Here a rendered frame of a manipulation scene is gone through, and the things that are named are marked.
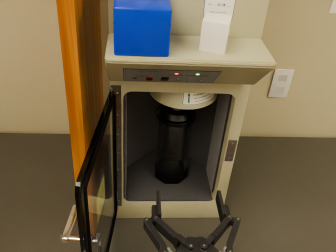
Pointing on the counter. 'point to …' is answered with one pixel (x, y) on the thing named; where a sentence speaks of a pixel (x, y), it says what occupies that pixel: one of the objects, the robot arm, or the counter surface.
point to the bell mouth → (184, 99)
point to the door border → (85, 179)
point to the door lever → (66, 237)
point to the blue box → (142, 27)
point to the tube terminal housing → (129, 206)
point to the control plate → (184, 75)
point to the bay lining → (137, 136)
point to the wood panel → (81, 71)
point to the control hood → (200, 60)
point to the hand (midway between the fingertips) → (188, 198)
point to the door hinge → (118, 139)
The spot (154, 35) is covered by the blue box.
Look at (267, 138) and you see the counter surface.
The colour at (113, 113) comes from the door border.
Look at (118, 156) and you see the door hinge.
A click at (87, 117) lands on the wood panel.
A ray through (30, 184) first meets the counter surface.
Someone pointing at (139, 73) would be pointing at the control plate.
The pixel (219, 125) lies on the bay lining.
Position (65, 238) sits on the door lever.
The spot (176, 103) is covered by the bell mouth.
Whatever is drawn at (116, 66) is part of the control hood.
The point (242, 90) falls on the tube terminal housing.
